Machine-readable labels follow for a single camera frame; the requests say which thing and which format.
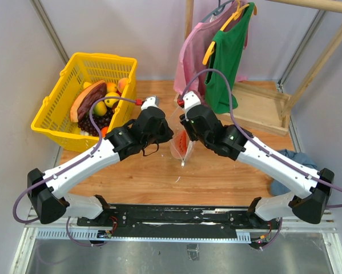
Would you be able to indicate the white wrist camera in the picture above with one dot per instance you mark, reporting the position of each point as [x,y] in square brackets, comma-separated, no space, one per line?
[151,101]
[189,101]

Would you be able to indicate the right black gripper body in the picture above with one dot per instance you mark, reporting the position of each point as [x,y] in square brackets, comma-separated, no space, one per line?
[193,135]

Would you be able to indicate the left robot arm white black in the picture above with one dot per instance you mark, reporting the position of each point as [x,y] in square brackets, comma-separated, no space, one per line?
[48,191]

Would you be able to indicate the yellow clothes hanger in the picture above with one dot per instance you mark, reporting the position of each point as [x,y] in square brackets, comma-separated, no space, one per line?
[234,32]

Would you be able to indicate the yellow lemon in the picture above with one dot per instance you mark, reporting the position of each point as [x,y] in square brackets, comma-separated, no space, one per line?
[112,99]

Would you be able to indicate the orange yellow peach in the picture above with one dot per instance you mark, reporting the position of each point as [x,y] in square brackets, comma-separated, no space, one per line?
[111,87]

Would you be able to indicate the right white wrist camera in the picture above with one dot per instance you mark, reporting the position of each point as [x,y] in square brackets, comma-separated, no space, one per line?
[189,101]

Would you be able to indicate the small orange fruit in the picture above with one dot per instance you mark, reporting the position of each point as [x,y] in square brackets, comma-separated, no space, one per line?
[104,131]

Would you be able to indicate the wooden clothes rack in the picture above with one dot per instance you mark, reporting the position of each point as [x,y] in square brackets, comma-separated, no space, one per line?
[269,110]

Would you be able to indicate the clear zip top bag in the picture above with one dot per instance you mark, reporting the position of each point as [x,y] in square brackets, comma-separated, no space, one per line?
[174,123]

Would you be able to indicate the green shirt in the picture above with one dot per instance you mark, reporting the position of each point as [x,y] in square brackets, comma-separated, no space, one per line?
[216,94]

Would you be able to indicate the dark purple grape bunch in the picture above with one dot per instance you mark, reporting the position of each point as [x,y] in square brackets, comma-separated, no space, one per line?
[86,126]

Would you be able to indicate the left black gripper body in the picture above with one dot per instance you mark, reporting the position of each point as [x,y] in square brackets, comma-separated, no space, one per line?
[163,135]

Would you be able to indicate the blue crumpled cloth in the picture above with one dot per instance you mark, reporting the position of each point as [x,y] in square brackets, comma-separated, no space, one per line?
[276,188]

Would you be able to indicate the pink orange peach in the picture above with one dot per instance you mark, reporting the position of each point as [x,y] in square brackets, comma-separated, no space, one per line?
[122,84]

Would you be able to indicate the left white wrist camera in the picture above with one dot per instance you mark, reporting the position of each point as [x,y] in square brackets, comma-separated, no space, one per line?
[151,101]

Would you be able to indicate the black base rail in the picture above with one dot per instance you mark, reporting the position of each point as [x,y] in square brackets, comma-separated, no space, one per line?
[194,224]

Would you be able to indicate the grey clothes hanger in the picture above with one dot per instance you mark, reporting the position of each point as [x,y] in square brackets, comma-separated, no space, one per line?
[217,11]

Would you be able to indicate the yellow plastic basket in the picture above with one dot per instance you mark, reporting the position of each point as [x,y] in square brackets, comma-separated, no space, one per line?
[53,117]

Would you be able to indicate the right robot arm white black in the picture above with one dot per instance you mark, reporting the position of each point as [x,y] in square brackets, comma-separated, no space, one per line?
[309,189]

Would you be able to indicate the pink shirt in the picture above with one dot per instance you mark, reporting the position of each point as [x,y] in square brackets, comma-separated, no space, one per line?
[193,51]

